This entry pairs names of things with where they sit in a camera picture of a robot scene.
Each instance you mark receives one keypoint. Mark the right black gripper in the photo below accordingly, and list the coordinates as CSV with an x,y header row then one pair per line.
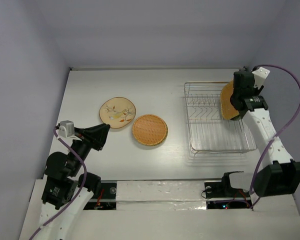
x,y
243,91

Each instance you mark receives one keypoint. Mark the white foam block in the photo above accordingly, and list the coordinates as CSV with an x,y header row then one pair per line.
x,y
160,195

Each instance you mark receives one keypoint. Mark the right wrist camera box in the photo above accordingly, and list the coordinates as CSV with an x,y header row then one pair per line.
x,y
260,75

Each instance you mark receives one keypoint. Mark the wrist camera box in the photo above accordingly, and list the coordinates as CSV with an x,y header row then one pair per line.
x,y
66,129
260,75

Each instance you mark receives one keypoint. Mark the square orange woven basket plate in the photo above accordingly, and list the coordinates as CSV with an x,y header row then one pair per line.
x,y
227,109

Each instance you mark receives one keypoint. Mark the wire dish rack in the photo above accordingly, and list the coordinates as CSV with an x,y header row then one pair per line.
x,y
209,132

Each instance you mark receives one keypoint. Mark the round orange woven basket plate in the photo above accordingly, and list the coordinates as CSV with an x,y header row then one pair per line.
x,y
150,129

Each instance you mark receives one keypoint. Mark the green ceramic flower plate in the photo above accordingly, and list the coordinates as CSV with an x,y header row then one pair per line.
x,y
236,118

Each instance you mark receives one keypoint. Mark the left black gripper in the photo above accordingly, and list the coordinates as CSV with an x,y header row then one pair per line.
x,y
95,135

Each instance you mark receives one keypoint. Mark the beige bird painted plate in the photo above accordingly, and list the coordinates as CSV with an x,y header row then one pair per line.
x,y
117,112

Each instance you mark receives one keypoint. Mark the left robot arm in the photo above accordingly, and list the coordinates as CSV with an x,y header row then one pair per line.
x,y
69,186

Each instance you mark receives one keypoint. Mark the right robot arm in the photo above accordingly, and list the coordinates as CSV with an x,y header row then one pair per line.
x,y
276,172

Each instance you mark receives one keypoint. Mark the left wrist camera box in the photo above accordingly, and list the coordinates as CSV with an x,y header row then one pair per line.
x,y
66,129

